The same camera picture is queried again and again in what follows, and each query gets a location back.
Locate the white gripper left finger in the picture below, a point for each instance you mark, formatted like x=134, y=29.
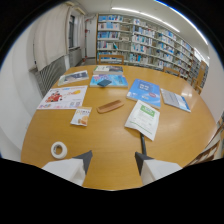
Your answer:
x=68, y=167

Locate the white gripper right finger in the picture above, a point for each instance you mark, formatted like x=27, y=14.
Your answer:
x=156, y=168

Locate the white roll of tape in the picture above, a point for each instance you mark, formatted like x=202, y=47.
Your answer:
x=59, y=150

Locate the black pen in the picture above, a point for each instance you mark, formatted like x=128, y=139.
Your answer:
x=143, y=144

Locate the white and green booklet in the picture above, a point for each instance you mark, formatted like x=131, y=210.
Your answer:
x=142, y=118

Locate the small orange snack packet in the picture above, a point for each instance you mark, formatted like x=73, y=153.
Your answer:
x=81, y=116

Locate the white and red flyer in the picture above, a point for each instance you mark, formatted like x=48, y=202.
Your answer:
x=62, y=97

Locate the grey and blue magazine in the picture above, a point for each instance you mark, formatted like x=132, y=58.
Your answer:
x=174, y=99

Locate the brown wooden comb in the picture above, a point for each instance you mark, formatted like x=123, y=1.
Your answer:
x=110, y=106

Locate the wooden chair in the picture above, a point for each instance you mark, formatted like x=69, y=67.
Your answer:
x=198, y=88
x=111, y=59
x=172, y=71

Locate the grey cover magazine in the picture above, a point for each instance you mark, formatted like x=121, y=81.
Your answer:
x=73, y=77

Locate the small dark blue pouch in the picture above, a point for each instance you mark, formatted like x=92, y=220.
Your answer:
x=104, y=82

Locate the grey radiator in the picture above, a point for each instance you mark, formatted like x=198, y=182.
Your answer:
x=50, y=74

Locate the light blue picture book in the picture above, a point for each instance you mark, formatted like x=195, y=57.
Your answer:
x=109, y=81

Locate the dark green and white book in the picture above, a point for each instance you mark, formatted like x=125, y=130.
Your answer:
x=108, y=69

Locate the long library bookshelf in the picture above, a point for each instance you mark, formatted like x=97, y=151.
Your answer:
x=146, y=45

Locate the white curtain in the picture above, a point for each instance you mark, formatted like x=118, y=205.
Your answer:
x=50, y=35

